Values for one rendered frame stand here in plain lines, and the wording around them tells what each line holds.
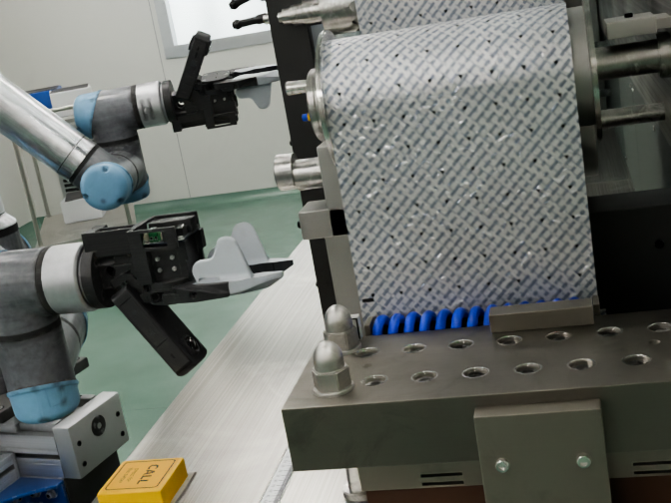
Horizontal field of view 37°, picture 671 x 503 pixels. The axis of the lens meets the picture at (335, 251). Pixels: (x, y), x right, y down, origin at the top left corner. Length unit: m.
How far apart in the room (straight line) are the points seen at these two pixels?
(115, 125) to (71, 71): 5.55
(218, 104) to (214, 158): 5.29
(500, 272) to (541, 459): 0.24
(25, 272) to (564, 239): 0.55
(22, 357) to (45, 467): 0.59
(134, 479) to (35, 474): 0.69
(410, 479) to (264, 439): 0.29
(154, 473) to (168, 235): 0.24
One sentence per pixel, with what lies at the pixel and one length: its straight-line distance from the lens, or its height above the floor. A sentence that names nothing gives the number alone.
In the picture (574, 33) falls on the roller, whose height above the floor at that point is 1.29.
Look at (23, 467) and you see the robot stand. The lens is 1.76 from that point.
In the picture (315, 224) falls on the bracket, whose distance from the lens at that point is 1.10.
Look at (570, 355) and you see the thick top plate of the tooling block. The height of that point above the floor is 1.03.
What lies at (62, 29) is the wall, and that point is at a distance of 7.28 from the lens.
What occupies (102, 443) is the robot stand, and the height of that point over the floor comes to 0.71.
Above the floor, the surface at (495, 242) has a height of 1.10.
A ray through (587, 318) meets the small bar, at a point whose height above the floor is 1.04.
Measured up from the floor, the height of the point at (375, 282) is 1.07.
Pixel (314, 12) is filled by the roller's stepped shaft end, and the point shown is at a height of 1.33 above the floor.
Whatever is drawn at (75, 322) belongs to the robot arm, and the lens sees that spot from 1.27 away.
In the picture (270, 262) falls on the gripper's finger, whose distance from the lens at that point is 1.06.
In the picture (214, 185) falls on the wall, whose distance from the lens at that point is 7.06.
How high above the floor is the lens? 1.38
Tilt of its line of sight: 15 degrees down
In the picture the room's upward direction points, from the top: 10 degrees counter-clockwise
